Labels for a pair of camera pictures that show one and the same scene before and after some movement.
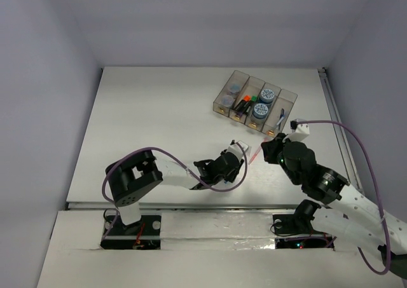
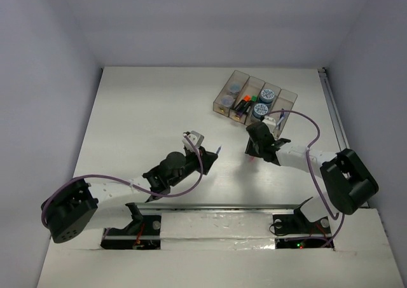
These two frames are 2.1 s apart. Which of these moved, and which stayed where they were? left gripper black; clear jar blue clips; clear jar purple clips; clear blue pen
Moved: left gripper black
Stayed: clear jar purple clips; clear blue pen; clear jar blue clips
